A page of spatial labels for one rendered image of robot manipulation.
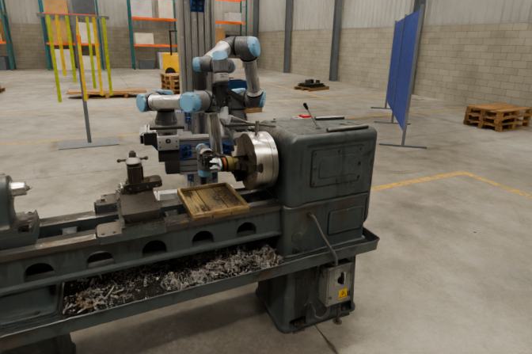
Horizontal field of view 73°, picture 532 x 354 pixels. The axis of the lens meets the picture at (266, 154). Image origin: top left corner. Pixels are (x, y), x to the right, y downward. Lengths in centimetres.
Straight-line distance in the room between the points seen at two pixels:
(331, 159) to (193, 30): 133
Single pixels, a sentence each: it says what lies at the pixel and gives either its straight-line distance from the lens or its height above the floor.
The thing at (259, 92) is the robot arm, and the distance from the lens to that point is 249.
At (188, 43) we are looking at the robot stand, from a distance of 266.
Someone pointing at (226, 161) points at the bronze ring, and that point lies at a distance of 192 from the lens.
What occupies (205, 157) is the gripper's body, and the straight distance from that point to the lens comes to 196.
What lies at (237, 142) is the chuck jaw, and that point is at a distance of 199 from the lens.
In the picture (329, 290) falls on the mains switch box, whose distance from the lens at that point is 234.
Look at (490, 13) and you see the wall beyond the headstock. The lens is 1318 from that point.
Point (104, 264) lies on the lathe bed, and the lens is 189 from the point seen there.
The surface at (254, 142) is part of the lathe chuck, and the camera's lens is 188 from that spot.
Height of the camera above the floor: 171
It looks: 17 degrees down
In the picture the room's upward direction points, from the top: 1 degrees clockwise
